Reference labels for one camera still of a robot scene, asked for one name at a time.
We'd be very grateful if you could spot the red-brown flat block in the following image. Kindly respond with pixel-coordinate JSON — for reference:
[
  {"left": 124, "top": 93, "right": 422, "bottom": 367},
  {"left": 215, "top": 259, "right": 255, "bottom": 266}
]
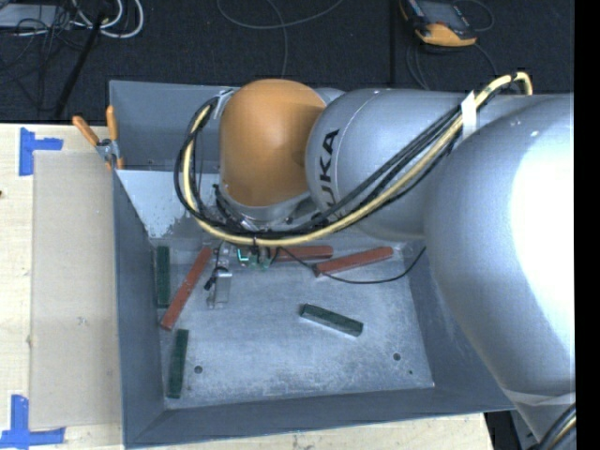
[
  {"left": 159, "top": 246, "right": 214, "bottom": 332},
  {"left": 312, "top": 245, "right": 396, "bottom": 278},
  {"left": 268, "top": 244, "right": 335, "bottom": 263}
]

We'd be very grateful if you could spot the dark green flat block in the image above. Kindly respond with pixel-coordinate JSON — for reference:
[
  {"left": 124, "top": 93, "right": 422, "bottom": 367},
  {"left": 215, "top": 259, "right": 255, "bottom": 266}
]
[
  {"left": 154, "top": 245, "right": 172, "bottom": 309},
  {"left": 299, "top": 302, "right": 366, "bottom": 338},
  {"left": 166, "top": 328, "right": 190, "bottom": 400}
]

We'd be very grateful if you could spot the grey metal bin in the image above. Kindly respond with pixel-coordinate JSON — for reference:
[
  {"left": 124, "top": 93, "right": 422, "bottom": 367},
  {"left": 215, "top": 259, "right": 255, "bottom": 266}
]
[{"left": 108, "top": 80, "right": 518, "bottom": 449}]

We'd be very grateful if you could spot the pale flat board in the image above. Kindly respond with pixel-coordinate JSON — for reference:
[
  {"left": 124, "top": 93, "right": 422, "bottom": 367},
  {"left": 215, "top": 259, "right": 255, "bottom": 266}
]
[{"left": 28, "top": 150, "right": 124, "bottom": 432}]

